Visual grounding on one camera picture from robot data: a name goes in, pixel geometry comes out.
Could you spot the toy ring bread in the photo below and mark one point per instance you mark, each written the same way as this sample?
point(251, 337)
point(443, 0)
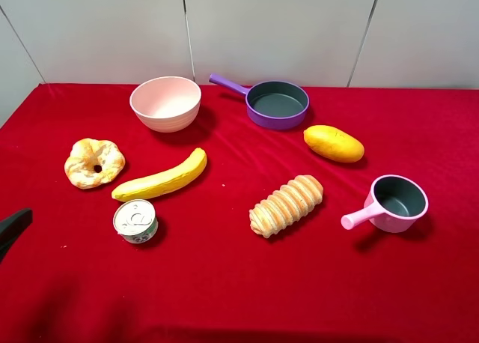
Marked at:
point(92, 163)

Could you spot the pink toy saucepan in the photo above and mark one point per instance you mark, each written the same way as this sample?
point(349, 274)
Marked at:
point(392, 205)

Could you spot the small tin can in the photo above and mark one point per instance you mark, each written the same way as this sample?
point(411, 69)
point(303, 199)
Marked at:
point(136, 221)

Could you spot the striped toy bread loaf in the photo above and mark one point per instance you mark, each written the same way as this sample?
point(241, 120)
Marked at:
point(286, 205)

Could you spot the purple toy frying pan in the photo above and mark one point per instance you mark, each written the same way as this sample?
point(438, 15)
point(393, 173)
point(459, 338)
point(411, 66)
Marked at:
point(275, 105)

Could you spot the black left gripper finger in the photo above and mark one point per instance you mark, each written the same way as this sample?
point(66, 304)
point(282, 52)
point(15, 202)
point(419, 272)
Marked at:
point(12, 227)

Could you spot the red table cloth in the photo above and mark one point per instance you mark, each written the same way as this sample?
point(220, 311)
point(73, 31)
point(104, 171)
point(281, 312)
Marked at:
point(206, 276)

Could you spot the yellow toy mango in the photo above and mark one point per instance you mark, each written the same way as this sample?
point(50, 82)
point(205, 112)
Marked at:
point(333, 144)

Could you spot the yellow toy banana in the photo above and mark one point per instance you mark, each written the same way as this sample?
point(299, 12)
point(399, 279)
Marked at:
point(165, 182)

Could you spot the pink bowl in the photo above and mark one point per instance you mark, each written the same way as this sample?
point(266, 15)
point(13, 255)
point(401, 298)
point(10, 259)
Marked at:
point(166, 104)

